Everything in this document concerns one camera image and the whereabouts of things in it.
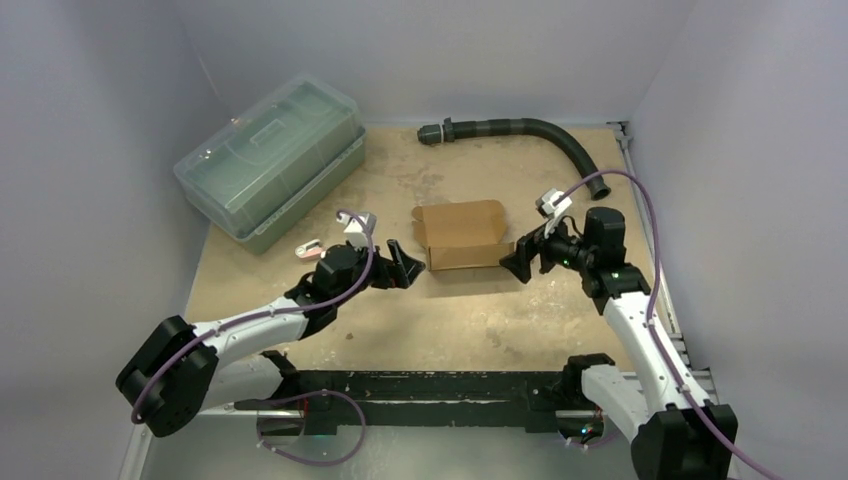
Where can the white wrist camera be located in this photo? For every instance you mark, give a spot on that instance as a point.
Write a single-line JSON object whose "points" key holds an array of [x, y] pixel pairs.
{"points": [[358, 227], [553, 206]]}

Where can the pink white small tool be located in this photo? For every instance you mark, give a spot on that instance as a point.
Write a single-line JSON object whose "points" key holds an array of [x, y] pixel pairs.
{"points": [[310, 250]]}

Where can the brown cardboard box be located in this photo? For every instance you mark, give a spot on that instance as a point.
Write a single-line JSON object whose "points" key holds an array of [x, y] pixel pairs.
{"points": [[462, 235]]}

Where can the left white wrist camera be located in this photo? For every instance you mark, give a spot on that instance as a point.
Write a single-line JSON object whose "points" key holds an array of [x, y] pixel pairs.
{"points": [[358, 227]]}

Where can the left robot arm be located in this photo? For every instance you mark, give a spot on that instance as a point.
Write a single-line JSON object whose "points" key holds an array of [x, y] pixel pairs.
{"points": [[225, 338]]}

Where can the clear plastic storage box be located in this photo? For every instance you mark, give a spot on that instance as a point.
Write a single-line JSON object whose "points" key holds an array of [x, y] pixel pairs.
{"points": [[264, 171]]}

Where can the aluminium frame profile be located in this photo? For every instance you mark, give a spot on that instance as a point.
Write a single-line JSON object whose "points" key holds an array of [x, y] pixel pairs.
{"points": [[683, 435]]}

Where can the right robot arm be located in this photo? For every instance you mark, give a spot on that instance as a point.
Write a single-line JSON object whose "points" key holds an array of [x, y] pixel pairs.
{"points": [[636, 331]]}

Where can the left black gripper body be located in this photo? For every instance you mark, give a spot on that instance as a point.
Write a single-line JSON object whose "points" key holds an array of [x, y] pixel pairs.
{"points": [[383, 275]]}

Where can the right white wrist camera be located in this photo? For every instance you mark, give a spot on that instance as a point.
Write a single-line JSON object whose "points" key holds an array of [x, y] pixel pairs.
{"points": [[553, 206]]}

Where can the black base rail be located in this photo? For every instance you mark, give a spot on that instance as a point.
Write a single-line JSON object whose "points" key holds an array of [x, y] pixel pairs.
{"points": [[534, 401]]}

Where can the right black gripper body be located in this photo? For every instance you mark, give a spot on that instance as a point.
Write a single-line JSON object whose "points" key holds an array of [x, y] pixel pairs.
{"points": [[535, 248]]}

